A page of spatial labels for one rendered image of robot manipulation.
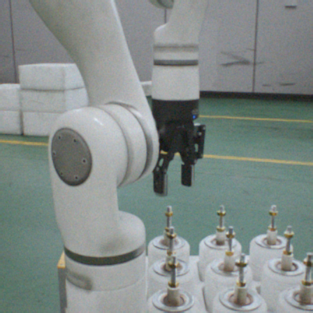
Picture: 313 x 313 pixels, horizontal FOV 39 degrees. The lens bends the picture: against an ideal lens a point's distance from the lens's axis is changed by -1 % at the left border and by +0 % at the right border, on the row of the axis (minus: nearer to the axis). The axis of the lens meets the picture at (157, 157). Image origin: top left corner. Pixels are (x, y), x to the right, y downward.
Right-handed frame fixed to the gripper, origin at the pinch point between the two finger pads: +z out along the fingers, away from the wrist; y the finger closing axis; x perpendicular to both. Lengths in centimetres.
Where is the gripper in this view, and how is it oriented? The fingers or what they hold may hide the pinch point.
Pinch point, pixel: (174, 183)
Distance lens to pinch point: 73.4
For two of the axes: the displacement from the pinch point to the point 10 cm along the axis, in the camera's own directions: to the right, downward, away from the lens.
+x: -7.5, -1.6, 6.4
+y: 6.6, -1.8, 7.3
